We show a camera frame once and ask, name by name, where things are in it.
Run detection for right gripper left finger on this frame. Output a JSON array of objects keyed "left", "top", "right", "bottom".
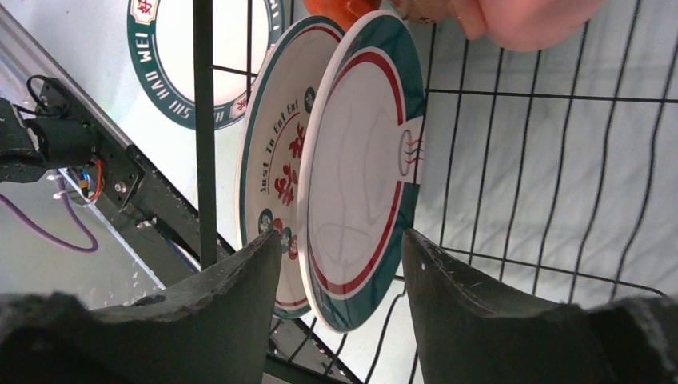
[{"left": 1, "top": 230, "right": 281, "bottom": 383}]

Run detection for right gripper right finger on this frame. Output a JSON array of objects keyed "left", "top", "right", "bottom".
[{"left": 402, "top": 230, "right": 677, "bottom": 383}]

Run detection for green red rim plate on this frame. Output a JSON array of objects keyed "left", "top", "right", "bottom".
[{"left": 297, "top": 10, "right": 425, "bottom": 334}]

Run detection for green rim Hao Wei plate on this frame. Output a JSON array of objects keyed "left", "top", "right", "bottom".
[{"left": 126, "top": 0, "right": 285, "bottom": 130}]

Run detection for Just To Eat plate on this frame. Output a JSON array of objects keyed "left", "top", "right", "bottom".
[{"left": 235, "top": 16, "right": 345, "bottom": 319}]

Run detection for right controller board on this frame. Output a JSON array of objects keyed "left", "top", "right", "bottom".
[{"left": 67, "top": 158, "right": 105, "bottom": 204}]

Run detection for large pink cup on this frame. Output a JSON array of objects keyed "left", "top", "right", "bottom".
[{"left": 448, "top": 0, "right": 604, "bottom": 52}]

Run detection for dark brown glazed bowl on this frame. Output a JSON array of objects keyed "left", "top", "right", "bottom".
[{"left": 390, "top": 0, "right": 455, "bottom": 24}]

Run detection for orange cup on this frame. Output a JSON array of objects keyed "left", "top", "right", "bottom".
[{"left": 302, "top": 0, "right": 382, "bottom": 31}]

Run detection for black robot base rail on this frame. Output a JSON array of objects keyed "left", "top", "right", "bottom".
[{"left": 12, "top": 75, "right": 201, "bottom": 286}]

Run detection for black wire dish rack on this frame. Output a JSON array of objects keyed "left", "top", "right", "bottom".
[{"left": 191, "top": 0, "right": 678, "bottom": 384}]

